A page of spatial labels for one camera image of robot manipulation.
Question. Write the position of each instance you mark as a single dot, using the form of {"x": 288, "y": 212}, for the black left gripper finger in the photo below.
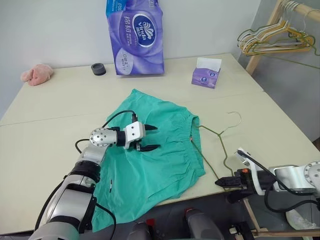
{"x": 147, "y": 148}
{"x": 150, "y": 128}

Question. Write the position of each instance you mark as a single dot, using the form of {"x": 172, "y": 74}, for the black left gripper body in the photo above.
{"x": 135, "y": 146}

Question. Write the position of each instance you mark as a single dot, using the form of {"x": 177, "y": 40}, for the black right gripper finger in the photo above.
{"x": 235, "y": 197}
{"x": 227, "y": 182}

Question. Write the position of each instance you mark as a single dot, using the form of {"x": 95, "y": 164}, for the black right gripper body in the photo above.
{"x": 243, "y": 181}

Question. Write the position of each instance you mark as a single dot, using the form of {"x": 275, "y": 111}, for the green shorts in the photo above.
{"x": 155, "y": 170}

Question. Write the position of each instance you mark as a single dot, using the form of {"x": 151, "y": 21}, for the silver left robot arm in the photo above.
{"x": 75, "y": 200}

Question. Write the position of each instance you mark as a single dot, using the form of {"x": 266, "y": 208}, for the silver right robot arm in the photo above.
{"x": 290, "y": 175}

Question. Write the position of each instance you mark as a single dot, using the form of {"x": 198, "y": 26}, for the dark grey rounded shape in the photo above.
{"x": 140, "y": 231}
{"x": 202, "y": 225}

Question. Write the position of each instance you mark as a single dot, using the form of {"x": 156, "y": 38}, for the white sneaker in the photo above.
{"x": 300, "y": 220}

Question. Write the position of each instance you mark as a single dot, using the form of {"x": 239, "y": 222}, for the purple tissue box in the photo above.
{"x": 203, "y": 78}

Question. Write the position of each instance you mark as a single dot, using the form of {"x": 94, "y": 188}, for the black round cap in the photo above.
{"x": 98, "y": 70}

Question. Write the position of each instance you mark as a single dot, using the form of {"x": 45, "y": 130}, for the purple toilet paper pack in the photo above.
{"x": 137, "y": 50}

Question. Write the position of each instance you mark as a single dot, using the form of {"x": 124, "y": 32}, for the pink plush toy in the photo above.
{"x": 37, "y": 75}

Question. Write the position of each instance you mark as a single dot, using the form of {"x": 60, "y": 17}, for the wooden clothes rack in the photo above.
{"x": 260, "y": 55}

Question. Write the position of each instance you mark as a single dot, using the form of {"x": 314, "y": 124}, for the hangers on wooden rack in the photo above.
{"x": 250, "y": 42}

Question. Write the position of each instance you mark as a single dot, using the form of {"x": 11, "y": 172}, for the bundle of coloured hangers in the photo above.
{"x": 297, "y": 32}

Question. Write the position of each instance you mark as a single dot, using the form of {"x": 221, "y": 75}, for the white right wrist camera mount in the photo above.
{"x": 253, "y": 175}

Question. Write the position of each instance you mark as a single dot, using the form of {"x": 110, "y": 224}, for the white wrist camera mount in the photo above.
{"x": 253, "y": 175}
{"x": 133, "y": 133}

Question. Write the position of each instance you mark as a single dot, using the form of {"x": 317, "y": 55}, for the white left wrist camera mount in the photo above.
{"x": 133, "y": 133}

